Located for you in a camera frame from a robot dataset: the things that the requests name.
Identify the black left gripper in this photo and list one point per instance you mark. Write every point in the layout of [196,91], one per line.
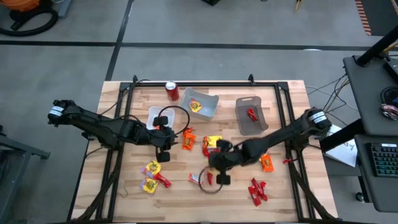
[161,137]

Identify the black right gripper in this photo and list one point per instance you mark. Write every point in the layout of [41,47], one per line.
[225,160]

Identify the yellow sour candy packet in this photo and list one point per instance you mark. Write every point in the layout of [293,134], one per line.
[153,167]
[214,141]
[149,185]
[195,106]

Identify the orange Reese's packet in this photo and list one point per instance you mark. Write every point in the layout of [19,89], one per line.
[266,163]
[188,132]
[193,178]
[188,142]

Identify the red KitKat packet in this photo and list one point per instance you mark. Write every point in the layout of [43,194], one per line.
[254,196]
[210,178]
[162,180]
[262,189]
[252,114]
[205,151]

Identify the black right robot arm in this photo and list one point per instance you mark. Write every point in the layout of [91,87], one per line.
[280,137]

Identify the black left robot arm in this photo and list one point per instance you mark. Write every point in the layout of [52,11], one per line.
[93,126]

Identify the grey translucent plastic bin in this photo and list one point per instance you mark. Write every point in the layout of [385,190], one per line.
[248,127]

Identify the red soda can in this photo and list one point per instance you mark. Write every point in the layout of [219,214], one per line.
[172,93]

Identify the light grey plastic bin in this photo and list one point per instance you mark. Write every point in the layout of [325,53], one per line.
[206,104]

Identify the small red tag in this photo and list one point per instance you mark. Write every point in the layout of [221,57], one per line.
[286,161]

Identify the white paper sheet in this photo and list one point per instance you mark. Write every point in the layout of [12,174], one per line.
[345,152]

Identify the grey metal cart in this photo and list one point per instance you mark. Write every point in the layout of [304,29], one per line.
[25,149]

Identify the black caster wheel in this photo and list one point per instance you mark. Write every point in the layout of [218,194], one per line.
[360,197]

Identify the dark grey keyboard desk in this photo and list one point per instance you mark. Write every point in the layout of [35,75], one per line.
[363,186]

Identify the black backlit keyboard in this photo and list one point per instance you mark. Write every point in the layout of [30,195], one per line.
[384,160]

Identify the multicolour wrapper pile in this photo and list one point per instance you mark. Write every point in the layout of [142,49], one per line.
[390,112]

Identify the black slanted pole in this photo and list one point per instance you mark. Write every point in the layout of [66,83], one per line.
[376,46]

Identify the black desk device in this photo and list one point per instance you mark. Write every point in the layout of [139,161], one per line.
[392,70]

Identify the orange shop vacuum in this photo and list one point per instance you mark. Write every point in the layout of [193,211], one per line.
[23,3]

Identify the black orange-edged floor mat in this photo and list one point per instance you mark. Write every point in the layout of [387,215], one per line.
[382,15]

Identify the black metal table frame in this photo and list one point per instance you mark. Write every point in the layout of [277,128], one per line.
[202,84]

